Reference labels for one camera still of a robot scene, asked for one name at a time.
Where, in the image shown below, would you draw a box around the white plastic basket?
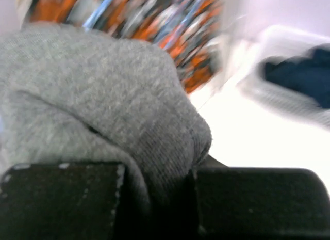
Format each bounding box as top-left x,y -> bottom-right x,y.
243,25 -> 329,128

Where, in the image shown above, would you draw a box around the blue hanger of grey shorts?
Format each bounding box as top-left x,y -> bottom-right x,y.
82,0 -> 113,29

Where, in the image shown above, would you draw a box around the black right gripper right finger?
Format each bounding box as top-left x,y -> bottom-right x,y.
188,157 -> 329,239

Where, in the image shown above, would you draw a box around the orange black patterned shorts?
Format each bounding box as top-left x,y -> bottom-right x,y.
27,0 -> 223,93

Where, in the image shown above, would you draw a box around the grey shorts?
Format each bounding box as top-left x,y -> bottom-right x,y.
1,25 -> 212,210

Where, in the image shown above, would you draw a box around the navy blue shorts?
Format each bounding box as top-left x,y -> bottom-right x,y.
260,45 -> 329,109

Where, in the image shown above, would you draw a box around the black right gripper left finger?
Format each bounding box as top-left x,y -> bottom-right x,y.
1,162 -> 125,240

